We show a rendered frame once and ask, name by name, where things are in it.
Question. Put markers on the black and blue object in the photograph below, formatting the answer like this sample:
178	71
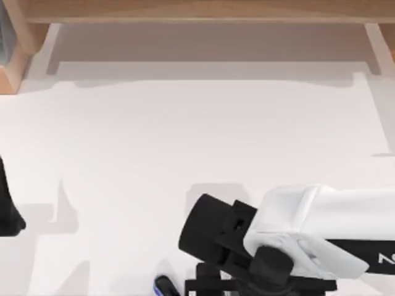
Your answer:
166	286

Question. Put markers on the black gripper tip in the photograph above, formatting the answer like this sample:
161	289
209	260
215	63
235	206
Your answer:
6	209

